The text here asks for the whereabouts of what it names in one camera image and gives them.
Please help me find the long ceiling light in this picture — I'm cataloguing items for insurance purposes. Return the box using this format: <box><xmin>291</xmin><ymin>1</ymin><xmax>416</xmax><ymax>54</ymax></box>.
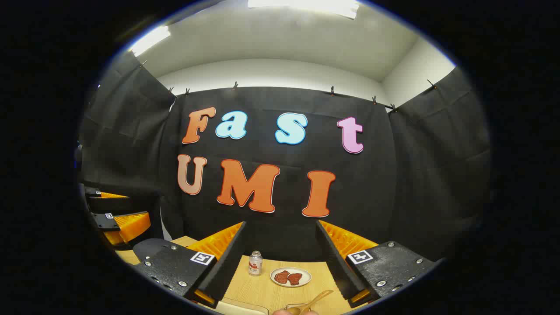
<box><xmin>130</xmin><ymin>25</ymin><xmax>171</xmax><ymax>56</ymax></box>

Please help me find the clear glass rice container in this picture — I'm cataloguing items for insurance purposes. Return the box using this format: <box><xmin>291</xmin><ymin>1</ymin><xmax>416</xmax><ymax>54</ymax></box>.
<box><xmin>217</xmin><ymin>297</ymin><xmax>270</xmax><ymax>315</ymax></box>

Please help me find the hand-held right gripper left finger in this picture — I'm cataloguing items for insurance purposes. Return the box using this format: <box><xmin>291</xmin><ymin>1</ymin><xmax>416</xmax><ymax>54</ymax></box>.
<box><xmin>133</xmin><ymin>221</ymin><xmax>248</xmax><ymax>309</ymax></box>

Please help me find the wooden spoon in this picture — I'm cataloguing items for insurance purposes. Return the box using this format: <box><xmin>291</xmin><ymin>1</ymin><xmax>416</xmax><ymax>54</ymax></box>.
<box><xmin>287</xmin><ymin>290</ymin><xmax>334</xmax><ymax>315</ymax></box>

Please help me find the clear plastic drink bottle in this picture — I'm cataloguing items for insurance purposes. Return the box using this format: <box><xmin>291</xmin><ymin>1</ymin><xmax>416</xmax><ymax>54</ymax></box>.
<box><xmin>248</xmin><ymin>251</ymin><xmax>263</xmax><ymax>276</ymax></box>

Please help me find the row of black cloth clips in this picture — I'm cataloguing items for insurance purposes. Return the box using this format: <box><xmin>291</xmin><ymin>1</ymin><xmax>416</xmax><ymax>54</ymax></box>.
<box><xmin>140</xmin><ymin>60</ymin><xmax>438</xmax><ymax>112</ymax></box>

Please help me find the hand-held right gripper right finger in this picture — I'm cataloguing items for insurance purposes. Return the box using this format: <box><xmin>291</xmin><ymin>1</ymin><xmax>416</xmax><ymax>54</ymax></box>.
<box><xmin>316</xmin><ymin>220</ymin><xmax>440</xmax><ymax>309</ymax></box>

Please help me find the white round plate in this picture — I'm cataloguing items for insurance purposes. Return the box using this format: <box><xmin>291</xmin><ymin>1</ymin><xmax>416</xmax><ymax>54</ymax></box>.
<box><xmin>270</xmin><ymin>267</ymin><xmax>312</xmax><ymax>287</ymax></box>

